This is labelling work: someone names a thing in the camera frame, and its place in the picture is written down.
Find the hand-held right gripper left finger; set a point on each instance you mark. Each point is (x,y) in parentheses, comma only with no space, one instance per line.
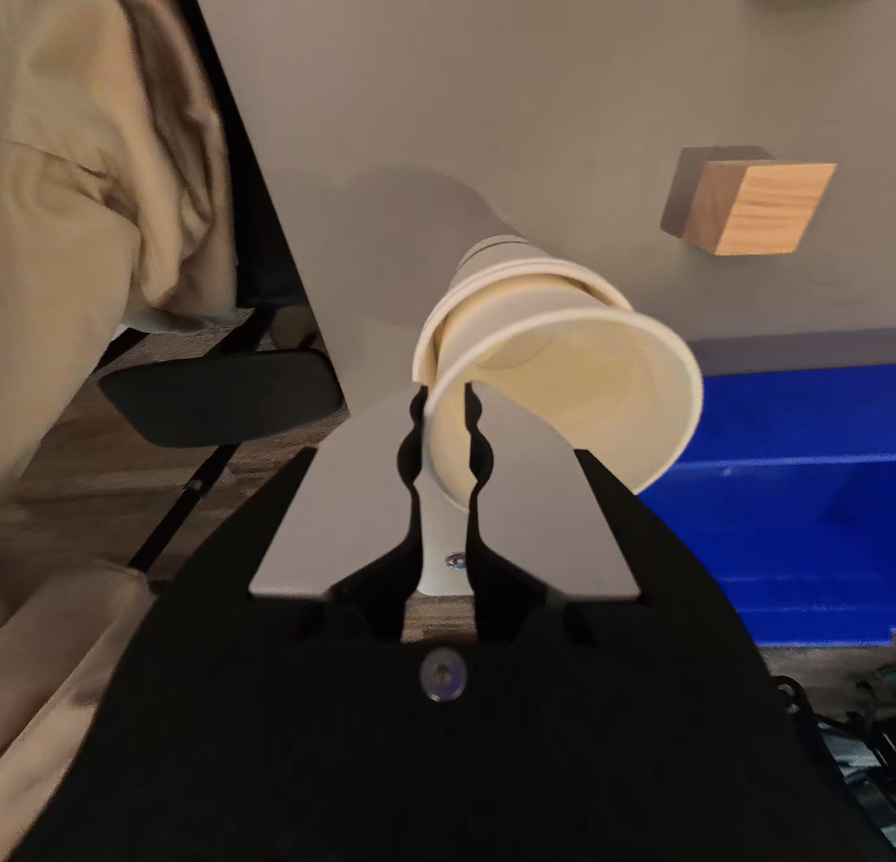
(336,526)

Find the blue plastic bin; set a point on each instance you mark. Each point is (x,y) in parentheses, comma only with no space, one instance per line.
(770,526)

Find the person's leg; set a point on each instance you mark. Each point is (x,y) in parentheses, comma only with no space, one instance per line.
(42,666)

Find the person's cream hoodie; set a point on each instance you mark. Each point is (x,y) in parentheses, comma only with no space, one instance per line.
(84,176)

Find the wooden cube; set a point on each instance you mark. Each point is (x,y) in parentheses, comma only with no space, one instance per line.
(763,208)

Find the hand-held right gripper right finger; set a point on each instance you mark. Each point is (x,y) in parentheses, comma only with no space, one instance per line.
(553,526)

